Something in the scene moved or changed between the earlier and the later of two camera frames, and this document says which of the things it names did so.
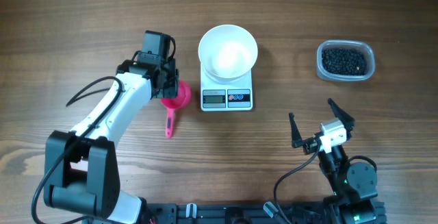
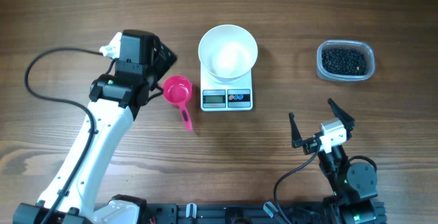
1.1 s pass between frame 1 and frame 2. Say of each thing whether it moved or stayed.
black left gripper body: moved
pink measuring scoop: moved
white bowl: stayed
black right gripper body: stayed
